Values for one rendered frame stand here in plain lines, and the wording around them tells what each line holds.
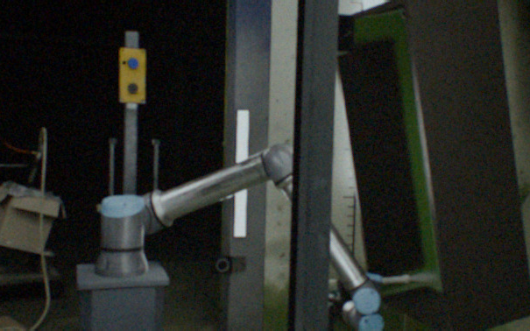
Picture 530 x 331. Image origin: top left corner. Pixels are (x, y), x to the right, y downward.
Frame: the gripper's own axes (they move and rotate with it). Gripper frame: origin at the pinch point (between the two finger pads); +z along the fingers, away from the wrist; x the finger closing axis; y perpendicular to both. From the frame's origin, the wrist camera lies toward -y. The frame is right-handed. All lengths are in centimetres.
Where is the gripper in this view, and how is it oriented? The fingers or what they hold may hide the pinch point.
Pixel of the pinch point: (329, 292)
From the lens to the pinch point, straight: 267.3
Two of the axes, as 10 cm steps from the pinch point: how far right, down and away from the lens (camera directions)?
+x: 9.4, -0.2, 3.3
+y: -0.1, 10.0, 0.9
